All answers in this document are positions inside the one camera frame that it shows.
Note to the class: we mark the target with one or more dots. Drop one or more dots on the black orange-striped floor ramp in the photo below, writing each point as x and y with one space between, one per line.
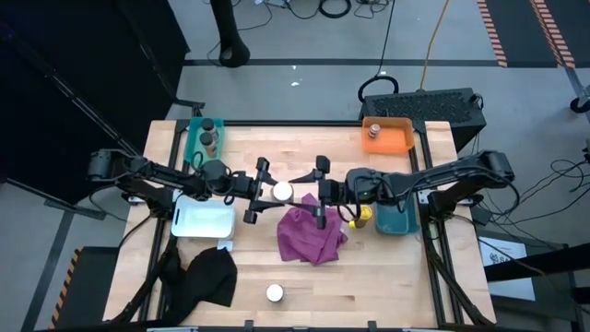
92 286

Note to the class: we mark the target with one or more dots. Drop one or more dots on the white printed paper sheet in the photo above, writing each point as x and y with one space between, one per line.
507 286

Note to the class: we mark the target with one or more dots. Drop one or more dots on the white plastic bin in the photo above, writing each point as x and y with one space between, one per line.
203 219

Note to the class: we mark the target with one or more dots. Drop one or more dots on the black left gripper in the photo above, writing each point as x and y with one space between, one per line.
244 186

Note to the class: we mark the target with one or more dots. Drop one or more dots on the black-lidded spice jar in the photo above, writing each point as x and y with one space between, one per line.
208 123
206 139

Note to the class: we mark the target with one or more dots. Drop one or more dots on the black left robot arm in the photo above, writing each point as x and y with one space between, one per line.
156 177

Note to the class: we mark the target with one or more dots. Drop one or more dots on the black metal beam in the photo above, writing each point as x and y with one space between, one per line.
553 260

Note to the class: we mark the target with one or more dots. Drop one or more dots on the small white paper card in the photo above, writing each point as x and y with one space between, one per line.
226 245

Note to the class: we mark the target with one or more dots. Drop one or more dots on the black orange-striped floor mat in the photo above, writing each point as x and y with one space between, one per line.
521 27

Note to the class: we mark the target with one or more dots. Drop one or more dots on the dark teal plastic bin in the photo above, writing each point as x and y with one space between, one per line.
396 223

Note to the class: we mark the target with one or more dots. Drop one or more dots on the black caster wheel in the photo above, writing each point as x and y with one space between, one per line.
578 105

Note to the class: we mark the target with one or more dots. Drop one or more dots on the black cloth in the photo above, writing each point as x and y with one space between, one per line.
207 276

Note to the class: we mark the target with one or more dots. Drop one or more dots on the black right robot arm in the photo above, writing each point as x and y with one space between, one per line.
438 177

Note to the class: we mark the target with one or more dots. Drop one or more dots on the yellow-lidded chili onion jar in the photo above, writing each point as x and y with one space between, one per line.
364 214

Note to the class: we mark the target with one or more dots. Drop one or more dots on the black curtain partition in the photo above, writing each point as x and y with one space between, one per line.
69 69

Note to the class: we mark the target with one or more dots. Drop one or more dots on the black power adapter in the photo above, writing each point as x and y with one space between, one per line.
483 216

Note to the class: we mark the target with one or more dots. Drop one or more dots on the white-lidded bagel seasoning jar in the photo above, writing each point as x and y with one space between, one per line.
282 191
274 292

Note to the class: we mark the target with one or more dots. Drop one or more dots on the black aluminium table frame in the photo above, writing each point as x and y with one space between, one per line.
299 123

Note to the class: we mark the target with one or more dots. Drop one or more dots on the orange plastic bin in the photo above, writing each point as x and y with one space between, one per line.
392 143

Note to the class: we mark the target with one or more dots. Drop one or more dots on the purple cloth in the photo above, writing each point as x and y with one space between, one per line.
306 240

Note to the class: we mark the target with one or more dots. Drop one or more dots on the green translucent plastic bin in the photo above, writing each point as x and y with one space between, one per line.
193 138

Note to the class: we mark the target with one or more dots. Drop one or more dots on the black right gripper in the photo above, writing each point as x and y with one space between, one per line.
334 193

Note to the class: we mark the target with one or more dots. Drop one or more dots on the black computer case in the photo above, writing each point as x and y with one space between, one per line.
424 106

